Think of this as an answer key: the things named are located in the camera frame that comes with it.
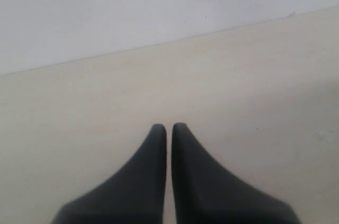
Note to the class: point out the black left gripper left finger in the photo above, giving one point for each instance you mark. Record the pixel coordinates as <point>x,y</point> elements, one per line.
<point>134,194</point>

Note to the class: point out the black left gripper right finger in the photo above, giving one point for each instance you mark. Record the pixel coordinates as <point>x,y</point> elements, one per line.
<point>206,192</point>

